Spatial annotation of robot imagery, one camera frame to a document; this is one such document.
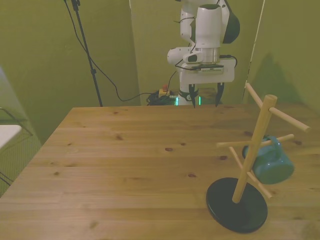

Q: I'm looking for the white side table top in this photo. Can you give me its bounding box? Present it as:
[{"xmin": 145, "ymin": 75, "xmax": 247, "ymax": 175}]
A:
[{"xmin": 0, "ymin": 124, "xmax": 23, "ymax": 151}]

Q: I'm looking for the tangled cable bundle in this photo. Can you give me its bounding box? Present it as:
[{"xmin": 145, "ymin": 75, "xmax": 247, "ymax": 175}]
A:
[{"xmin": 146, "ymin": 92, "xmax": 176, "ymax": 106}]

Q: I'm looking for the black tripod stand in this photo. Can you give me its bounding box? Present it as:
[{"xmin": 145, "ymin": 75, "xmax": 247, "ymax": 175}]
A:
[{"xmin": 63, "ymin": 0, "xmax": 104, "ymax": 108}]

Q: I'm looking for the yellow emergency stop button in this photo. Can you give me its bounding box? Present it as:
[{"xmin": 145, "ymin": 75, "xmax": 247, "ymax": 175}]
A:
[{"xmin": 159, "ymin": 84, "xmax": 171, "ymax": 97}]

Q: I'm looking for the long black cable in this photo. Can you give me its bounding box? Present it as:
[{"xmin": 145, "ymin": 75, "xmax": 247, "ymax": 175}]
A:
[{"xmin": 63, "ymin": 0, "xmax": 161, "ymax": 102}]

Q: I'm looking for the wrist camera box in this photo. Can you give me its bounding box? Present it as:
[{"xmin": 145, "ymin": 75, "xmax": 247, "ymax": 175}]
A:
[{"xmin": 183, "ymin": 63, "xmax": 225, "ymax": 74}]

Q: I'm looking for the wooden mug tree black base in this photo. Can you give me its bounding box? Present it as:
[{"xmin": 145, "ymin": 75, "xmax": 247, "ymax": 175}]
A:
[{"xmin": 206, "ymin": 82, "xmax": 312, "ymax": 234}]

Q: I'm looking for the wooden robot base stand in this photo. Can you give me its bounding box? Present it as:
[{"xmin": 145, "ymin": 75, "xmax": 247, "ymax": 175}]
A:
[{"xmin": 196, "ymin": 87, "xmax": 223, "ymax": 106}]

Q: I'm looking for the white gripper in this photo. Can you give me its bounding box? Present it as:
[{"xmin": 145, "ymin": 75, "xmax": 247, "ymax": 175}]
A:
[{"xmin": 179, "ymin": 57, "xmax": 238, "ymax": 109}]

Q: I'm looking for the teal ceramic mug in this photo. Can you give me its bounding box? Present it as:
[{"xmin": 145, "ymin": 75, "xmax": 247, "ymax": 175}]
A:
[{"xmin": 241, "ymin": 135, "xmax": 295, "ymax": 185}]

